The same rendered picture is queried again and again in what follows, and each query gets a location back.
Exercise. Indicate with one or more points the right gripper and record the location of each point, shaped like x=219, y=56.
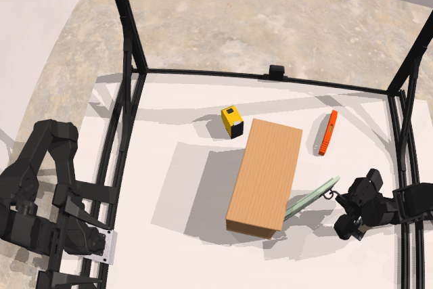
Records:
x=69, y=201

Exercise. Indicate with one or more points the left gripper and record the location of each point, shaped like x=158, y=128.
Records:
x=345, y=226

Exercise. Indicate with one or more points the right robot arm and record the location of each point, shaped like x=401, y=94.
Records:
x=19, y=186

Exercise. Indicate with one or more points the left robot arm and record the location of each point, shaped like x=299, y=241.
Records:
x=376, y=212

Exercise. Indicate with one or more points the orange spirit level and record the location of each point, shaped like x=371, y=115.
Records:
x=328, y=133

